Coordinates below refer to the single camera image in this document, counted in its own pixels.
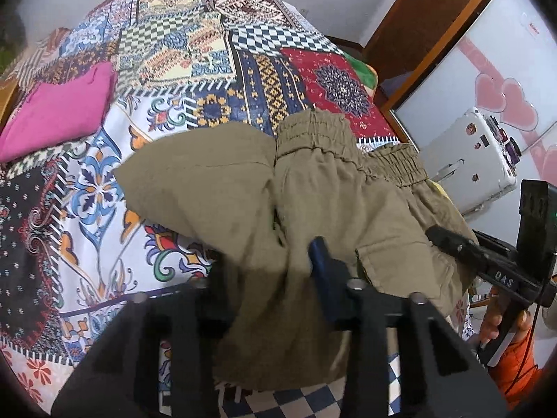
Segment person's right forearm orange sleeve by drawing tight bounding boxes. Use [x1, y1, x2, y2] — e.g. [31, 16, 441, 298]
[487, 326, 550, 398]

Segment person's right hand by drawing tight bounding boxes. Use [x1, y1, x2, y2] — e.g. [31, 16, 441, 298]
[478, 286, 532, 347]

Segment patchwork printed blanket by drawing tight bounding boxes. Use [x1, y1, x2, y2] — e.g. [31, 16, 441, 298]
[0, 0, 479, 418]

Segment brown wooden door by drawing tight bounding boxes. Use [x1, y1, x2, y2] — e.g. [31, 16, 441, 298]
[363, 0, 508, 109]

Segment khaki pants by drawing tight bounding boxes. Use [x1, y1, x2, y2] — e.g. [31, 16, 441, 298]
[112, 109, 479, 390]

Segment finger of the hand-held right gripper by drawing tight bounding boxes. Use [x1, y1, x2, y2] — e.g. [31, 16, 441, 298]
[425, 225, 485, 271]
[472, 230, 518, 255]

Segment wooden carved headboard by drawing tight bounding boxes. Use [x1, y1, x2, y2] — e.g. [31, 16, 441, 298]
[0, 80, 20, 128]

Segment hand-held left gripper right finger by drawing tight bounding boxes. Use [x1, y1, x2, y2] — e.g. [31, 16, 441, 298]
[308, 237, 510, 418]

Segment pink folded cloth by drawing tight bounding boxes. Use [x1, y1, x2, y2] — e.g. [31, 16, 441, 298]
[0, 62, 117, 164]

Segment green fleece blanket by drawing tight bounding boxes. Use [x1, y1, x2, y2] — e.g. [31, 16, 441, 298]
[343, 51, 380, 99]

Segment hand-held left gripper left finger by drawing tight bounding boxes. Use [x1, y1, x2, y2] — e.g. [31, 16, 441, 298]
[51, 281, 238, 418]

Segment white fridge with pink hearts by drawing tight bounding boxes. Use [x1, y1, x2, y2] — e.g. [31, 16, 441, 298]
[394, 0, 557, 375]

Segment white suitcase with stickers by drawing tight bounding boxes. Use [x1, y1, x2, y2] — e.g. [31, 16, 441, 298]
[420, 107, 523, 216]

